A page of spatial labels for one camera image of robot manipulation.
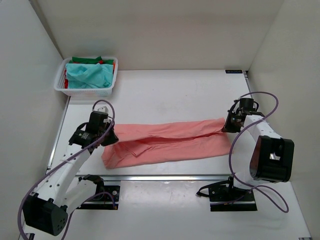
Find pink t shirt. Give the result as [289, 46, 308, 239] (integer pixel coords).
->
[101, 118, 231, 169]

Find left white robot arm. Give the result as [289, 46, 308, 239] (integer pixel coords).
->
[18, 122, 119, 240]

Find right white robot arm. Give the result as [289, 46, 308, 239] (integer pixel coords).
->
[206, 112, 295, 204]

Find black label plate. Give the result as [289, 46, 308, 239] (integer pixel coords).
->
[225, 69, 243, 74]

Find teal t shirt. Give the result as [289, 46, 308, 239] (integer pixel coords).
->
[65, 63, 114, 89]

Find white plastic basket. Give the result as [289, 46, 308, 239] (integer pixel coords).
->
[54, 56, 119, 97]

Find green t shirt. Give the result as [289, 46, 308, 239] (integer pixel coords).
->
[69, 56, 103, 65]

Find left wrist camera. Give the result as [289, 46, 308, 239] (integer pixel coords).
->
[86, 106, 110, 134]

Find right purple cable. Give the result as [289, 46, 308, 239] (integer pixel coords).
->
[209, 91, 290, 214]

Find purple cable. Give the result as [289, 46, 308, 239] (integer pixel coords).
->
[16, 99, 118, 240]
[209, 91, 290, 214]

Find aluminium rail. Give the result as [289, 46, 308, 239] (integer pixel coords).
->
[44, 119, 283, 183]

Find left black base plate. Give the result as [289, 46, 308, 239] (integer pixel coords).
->
[77, 183, 121, 211]

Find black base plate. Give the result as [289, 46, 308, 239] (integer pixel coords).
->
[196, 181, 258, 212]
[77, 183, 121, 211]

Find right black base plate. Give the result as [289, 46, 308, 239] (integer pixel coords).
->
[196, 181, 258, 212]

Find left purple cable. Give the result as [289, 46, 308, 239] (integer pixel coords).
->
[16, 99, 118, 240]

